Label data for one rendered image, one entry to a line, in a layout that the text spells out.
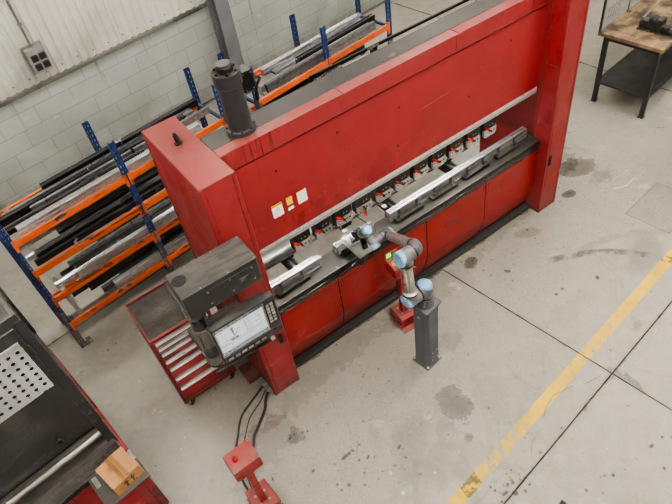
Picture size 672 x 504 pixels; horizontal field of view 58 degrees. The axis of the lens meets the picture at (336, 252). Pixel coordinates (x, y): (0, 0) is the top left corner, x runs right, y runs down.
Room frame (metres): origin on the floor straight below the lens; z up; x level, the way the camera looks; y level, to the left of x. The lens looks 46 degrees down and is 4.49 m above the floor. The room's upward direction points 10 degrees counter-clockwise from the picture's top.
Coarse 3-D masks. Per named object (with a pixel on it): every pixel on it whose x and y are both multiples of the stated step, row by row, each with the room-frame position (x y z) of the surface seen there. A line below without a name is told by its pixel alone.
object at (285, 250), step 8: (432, 168) 4.32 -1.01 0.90; (392, 192) 4.08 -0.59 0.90; (288, 240) 3.63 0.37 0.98; (312, 240) 3.66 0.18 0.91; (280, 248) 3.56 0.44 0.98; (288, 248) 3.55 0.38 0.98; (264, 256) 3.50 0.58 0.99; (272, 256) 3.48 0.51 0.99; (280, 256) 3.50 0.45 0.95; (288, 256) 3.54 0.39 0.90; (264, 264) 3.43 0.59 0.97; (272, 264) 3.47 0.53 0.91
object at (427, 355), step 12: (420, 312) 2.84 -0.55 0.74; (432, 312) 2.83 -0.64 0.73; (420, 324) 2.85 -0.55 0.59; (432, 324) 2.83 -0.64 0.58; (420, 336) 2.85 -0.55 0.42; (432, 336) 2.83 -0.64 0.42; (420, 348) 2.85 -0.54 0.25; (432, 348) 2.83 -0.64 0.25; (420, 360) 2.86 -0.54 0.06; (432, 360) 2.81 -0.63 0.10
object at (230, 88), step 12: (228, 60) 3.37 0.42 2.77; (216, 72) 3.34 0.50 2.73; (228, 72) 3.31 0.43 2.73; (240, 72) 3.35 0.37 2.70; (216, 84) 3.30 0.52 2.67; (228, 84) 3.27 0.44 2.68; (240, 84) 3.31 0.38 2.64; (252, 84) 3.38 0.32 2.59; (228, 96) 3.28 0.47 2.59; (240, 96) 3.30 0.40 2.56; (228, 108) 3.29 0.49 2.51; (240, 108) 3.29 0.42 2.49; (228, 120) 3.31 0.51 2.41; (240, 120) 3.28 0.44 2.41; (252, 120) 3.39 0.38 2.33; (228, 132) 3.31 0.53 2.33; (240, 132) 3.28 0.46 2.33; (252, 132) 3.29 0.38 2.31
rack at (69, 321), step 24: (192, 96) 5.35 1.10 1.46; (216, 96) 4.97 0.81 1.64; (120, 168) 4.34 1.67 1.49; (144, 168) 4.45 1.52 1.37; (96, 192) 4.20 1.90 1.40; (0, 216) 4.15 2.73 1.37; (120, 216) 4.69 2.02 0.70; (144, 216) 4.35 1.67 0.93; (0, 240) 4.09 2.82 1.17; (24, 240) 3.79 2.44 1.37; (144, 240) 4.29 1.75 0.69; (24, 264) 3.72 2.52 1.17; (48, 264) 3.81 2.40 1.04; (168, 264) 4.35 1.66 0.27; (72, 288) 3.84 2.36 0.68; (120, 288) 4.06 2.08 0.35
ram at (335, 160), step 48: (480, 48) 4.21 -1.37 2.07; (528, 48) 4.48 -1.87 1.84; (384, 96) 3.75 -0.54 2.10; (432, 96) 3.97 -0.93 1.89; (480, 96) 4.22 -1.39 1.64; (528, 96) 4.52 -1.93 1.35; (288, 144) 3.35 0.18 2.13; (336, 144) 3.53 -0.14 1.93; (384, 144) 3.73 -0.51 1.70; (432, 144) 3.96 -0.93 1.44; (288, 192) 3.31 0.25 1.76; (336, 192) 3.50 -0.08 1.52
